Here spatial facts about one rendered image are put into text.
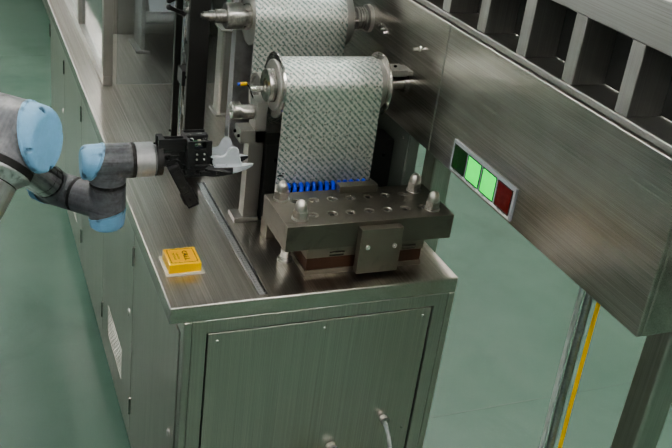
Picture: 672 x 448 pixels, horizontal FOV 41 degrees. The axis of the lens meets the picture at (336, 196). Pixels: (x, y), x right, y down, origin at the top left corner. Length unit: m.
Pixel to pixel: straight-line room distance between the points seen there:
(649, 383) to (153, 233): 1.10
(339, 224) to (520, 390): 1.55
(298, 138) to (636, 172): 0.82
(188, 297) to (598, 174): 0.84
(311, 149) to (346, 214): 0.18
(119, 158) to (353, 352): 0.67
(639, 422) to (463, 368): 1.59
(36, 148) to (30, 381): 1.64
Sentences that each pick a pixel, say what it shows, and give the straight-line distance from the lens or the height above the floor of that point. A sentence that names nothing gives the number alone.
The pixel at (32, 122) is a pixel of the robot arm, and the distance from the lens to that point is 1.58.
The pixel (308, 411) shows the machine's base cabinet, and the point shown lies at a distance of 2.12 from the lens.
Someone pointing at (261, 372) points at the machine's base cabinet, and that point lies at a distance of 2.00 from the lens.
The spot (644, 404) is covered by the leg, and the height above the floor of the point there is 0.91.
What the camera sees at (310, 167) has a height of 1.07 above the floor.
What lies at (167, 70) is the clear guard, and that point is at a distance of 3.01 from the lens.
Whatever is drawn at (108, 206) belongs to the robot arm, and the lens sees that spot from 1.95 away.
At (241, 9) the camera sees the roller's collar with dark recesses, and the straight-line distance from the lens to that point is 2.20.
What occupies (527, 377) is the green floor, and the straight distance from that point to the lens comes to 3.40.
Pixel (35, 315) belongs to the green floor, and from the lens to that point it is 3.45.
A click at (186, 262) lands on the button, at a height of 0.92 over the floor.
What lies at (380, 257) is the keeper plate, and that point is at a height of 0.95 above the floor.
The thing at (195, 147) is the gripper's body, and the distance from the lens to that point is 1.94.
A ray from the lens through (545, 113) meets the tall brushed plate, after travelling 1.69.
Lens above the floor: 1.91
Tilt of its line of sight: 26 degrees down
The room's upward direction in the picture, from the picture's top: 8 degrees clockwise
